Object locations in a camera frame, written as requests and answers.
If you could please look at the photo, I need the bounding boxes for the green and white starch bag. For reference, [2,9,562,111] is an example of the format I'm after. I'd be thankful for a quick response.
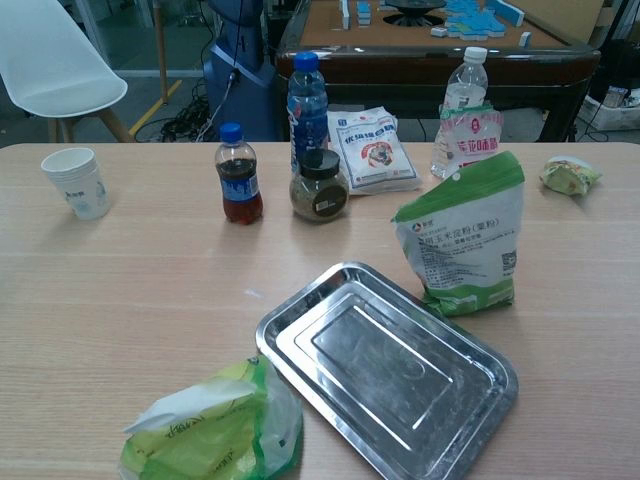
[390,150,526,318]

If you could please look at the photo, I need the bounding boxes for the white blue seasoning packet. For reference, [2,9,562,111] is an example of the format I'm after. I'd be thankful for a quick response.
[326,105,422,196]

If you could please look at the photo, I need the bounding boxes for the silver metal tray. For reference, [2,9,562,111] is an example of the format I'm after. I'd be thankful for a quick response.
[255,261,520,480]

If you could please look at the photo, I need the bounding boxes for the pink white seasoning packet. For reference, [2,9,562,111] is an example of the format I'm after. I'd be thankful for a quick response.
[438,102,504,171]

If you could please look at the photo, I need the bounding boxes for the glass spice jar black lid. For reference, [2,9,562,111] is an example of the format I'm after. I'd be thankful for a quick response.
[289,148,350,224]

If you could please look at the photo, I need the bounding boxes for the small cola bottle blue cap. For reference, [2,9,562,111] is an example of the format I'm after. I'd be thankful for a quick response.
[214,122,264,225]

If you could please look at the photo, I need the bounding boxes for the tall blue drink bottle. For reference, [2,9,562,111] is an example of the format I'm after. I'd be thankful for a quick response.
[286,51,330,176]

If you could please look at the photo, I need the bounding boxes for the blue machine base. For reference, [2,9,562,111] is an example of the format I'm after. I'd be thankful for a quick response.
[202,0,279,143]

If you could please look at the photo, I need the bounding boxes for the brown mahjong table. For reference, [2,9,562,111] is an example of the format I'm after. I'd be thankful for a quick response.
[273,0,602,144]

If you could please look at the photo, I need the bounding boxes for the clear water bottle white cap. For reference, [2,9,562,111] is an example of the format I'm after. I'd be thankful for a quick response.
[429,46,490,180]

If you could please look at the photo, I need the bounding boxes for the green tissue pack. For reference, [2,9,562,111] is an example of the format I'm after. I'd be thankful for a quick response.
[118,353,304,480]

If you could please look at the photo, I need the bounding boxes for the black round table hub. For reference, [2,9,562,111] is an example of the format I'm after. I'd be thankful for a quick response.
[382,0,446,27]

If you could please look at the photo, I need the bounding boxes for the stack of white paper cups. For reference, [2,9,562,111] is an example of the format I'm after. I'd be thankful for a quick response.
[40,147,112,221]

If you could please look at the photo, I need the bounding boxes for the crumpled green snack packet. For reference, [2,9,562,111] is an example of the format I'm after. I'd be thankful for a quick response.
[539,154,603,197]

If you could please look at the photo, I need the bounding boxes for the pile of blue mahjong tiles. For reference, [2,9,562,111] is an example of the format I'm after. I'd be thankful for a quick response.
[430,0,526,40]

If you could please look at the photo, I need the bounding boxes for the white plastic chair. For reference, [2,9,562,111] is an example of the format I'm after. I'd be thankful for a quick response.
[0,0,136,145]

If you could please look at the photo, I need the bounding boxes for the white storage box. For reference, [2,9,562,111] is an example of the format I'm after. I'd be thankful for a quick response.
[582,84,640,131]

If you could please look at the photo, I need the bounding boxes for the black cables on floor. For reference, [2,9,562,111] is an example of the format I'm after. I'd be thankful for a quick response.
[132,79,226,144]

